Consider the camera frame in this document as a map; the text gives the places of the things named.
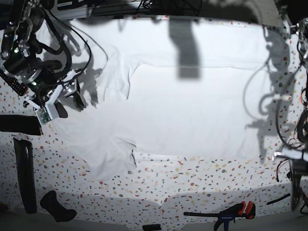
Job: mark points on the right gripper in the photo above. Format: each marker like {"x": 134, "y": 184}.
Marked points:
{"x": 43, "y": 83}

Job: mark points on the white T-shirt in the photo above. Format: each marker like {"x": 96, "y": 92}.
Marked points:
{"x": 174, "y": 87}

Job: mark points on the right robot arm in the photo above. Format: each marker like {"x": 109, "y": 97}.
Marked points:
{"x": 29, "y": 64}

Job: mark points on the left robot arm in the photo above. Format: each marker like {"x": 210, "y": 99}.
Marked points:
{"x": 294, "y": 14}

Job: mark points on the black tape strip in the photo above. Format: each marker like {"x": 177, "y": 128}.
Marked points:
{"x": 29, "y": 125}

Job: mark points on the black TV remote control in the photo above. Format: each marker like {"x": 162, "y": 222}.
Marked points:
{"x": 19, "y": 88}

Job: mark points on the long black tube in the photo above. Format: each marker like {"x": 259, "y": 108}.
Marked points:
{"x": 25, "y": 174}

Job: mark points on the terrazzo patterned tablecloth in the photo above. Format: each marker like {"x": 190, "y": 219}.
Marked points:
{"x": 160, "y": 188}

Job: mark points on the small black rectangular device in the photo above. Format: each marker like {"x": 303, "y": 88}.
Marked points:
{"x": 152, "y": 227}

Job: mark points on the black orange bar clamp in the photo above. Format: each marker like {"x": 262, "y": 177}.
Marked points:
{"x": 240, "y": 210}

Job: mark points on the short black rod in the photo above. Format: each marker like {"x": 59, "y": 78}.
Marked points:
{"x": 279, "y": 199}

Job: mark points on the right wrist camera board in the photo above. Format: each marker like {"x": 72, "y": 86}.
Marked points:
{"x": 47, "y": 114}

